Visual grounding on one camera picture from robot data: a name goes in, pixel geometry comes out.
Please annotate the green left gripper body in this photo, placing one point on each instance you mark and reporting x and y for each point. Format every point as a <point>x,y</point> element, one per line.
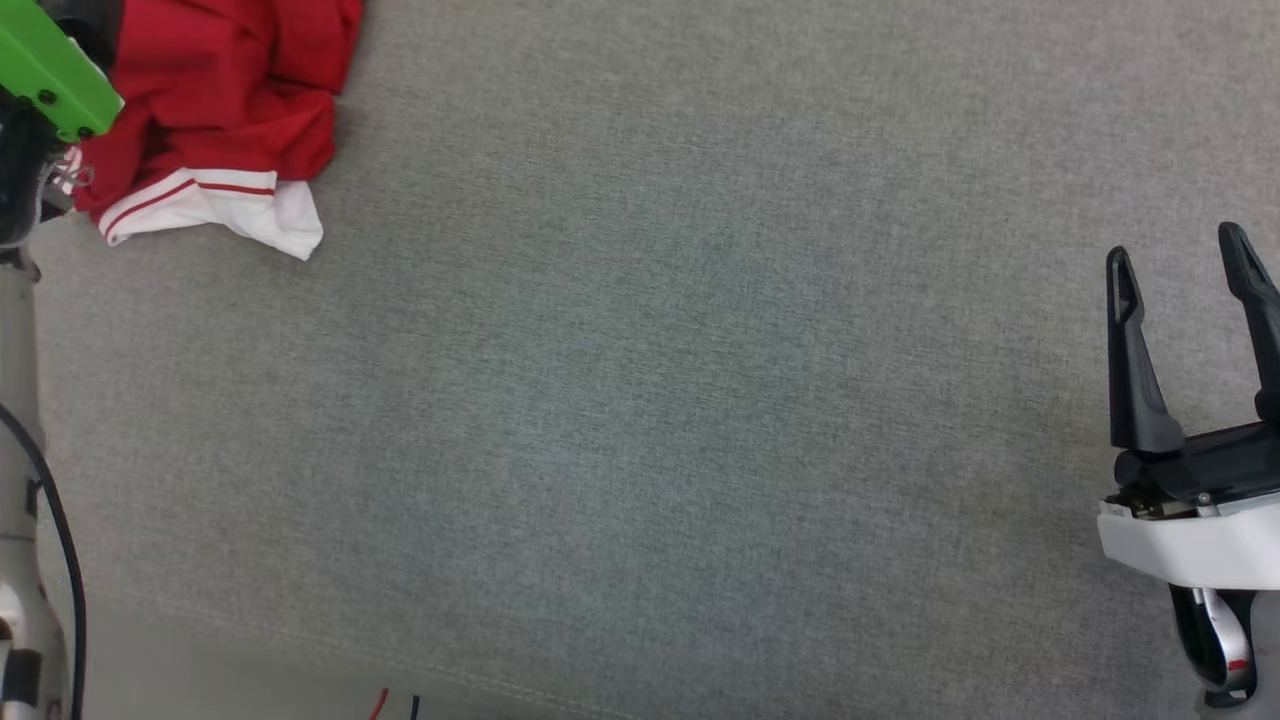
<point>50,70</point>

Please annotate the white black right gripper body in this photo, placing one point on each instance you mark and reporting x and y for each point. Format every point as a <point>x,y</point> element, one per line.
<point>1210,540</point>

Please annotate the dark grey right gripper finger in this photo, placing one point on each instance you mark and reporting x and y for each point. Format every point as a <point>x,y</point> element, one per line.
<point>1130,380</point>
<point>1262,320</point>

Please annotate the red and white garment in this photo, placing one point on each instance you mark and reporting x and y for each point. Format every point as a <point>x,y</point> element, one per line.
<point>230,80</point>

